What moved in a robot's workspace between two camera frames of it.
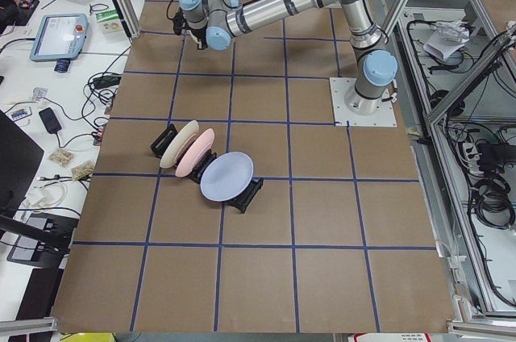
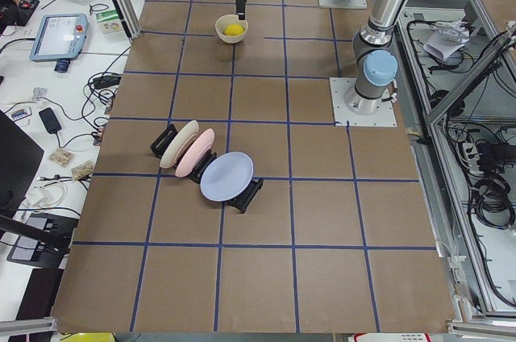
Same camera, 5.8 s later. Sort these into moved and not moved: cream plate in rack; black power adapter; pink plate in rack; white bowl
Moved: white bowl
Not moved: cream plate in rack; pink plate in rack; black power adapter
